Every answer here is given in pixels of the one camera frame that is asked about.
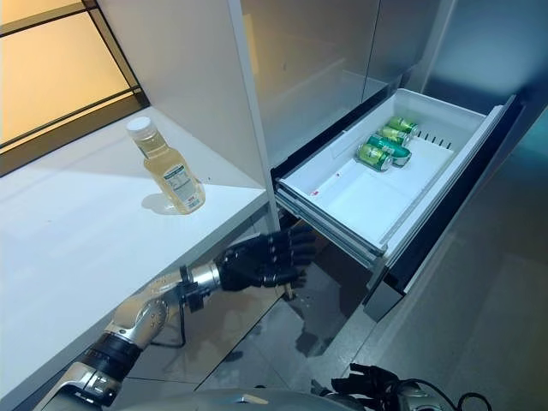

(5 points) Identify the white fridge drawer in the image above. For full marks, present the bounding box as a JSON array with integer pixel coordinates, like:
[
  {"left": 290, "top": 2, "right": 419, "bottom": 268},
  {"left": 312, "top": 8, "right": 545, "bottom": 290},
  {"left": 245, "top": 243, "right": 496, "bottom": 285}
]
[{"left": 273, "top": 87, "right": 526, "bottom": 318}]

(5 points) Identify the stainless steel fridge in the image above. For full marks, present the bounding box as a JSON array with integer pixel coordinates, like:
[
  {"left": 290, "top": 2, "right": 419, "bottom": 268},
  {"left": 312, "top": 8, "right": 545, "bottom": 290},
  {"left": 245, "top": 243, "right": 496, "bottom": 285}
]
[{"left": 239, "top": 0, "right": 548, "bottom": 322}]

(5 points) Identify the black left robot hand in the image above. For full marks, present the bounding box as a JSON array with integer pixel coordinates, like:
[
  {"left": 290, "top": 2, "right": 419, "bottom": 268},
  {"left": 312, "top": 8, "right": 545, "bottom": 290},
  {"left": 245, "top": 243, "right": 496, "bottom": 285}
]
[{"left": 217, "top": 225, "right": 315, "bottom": 292}]

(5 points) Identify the black framed window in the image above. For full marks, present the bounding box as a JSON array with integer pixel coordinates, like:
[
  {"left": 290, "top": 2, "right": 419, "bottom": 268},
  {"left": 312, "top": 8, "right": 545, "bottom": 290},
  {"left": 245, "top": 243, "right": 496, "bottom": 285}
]
[{"left": 0, "top": 0, "right": 145, "bottom": 155}]

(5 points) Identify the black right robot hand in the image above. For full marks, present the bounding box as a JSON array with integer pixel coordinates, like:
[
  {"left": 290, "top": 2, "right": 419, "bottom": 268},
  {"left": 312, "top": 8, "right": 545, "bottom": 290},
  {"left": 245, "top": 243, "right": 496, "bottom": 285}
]
[{"left": 332, "top": 362, "right": 403, "bottom": 403}]

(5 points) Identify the green drink can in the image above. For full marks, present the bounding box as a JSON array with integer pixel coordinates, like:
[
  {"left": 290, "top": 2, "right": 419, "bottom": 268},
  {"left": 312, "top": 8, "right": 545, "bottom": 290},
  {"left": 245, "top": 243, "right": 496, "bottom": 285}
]
[
  {"left": 356, "top": 143, "right": 393, "bottom": 172},
  {"left": 378, "top": 125, "right": 411, "bottom": 146},
  {"left": 366, "top": 134, "right": 413, "bottom": 166},
  {"left": 387, "top": 116, "right": 420, "bottom": 135}
]

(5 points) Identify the yellow juice bottle white cap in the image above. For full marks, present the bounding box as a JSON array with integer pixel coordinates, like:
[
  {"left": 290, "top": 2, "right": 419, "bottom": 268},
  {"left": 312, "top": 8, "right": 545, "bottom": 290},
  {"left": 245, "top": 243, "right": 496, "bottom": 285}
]
[{"left": 125, "top": 117, "right": 206, "bottom": 214}]

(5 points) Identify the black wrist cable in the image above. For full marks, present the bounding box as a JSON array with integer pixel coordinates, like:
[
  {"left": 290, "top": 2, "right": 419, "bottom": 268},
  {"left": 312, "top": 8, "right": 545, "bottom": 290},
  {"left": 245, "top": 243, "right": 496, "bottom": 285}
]
[{"left": 147, "top": 295, "right": 202, "bottom": 350}]

